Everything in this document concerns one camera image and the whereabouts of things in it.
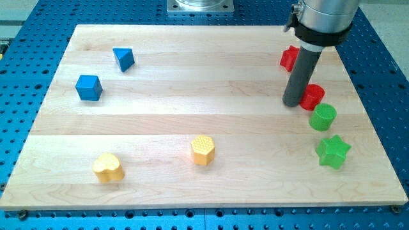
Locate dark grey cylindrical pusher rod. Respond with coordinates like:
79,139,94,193
282,47,322,107

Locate red star block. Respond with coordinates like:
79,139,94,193
280,45,300,72

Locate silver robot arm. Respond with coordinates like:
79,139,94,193
282,0,360,107

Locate green star block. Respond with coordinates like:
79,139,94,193
315,135,351,170

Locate red cylinder block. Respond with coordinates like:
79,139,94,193
299,84,325,111

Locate green cylinder block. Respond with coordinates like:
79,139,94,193
309,103,337,132

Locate yellow hexagon block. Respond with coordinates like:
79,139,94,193
190,135,215,165

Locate light wooden board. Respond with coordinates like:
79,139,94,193
1,25,408,210

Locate blue triangle block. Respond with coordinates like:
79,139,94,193
112,48,135,72

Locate blue cube block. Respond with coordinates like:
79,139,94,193
75,75,103,101

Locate yellow heart block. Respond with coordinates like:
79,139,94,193
92,153,125,183

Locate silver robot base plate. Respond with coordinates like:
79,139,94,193
167,0,235,14

